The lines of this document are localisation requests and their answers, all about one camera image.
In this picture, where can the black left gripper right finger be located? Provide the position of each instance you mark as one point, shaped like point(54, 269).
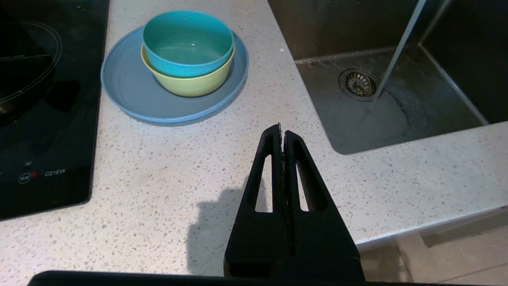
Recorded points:
point(325, 246)

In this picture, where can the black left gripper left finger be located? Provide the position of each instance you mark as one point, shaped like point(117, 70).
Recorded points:
point(258, 246)

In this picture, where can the teal bowl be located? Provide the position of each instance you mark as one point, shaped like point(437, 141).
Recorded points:
point(186, 39)

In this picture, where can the metal sink drain strainer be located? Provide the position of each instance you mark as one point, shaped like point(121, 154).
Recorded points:
point(357, 84)

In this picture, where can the stainless steel sink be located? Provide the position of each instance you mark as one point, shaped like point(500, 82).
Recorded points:
point(436, 103)

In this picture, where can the yellow-green bowl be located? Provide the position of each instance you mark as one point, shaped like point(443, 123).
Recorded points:
point(190, 85)

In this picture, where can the gray plate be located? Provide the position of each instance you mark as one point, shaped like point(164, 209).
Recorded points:
point(131, 95)

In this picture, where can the running water stream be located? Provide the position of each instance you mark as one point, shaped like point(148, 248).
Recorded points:
point(399, 47)

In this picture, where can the black induction cooktop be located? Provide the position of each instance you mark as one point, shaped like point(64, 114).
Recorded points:
point(59, 151)

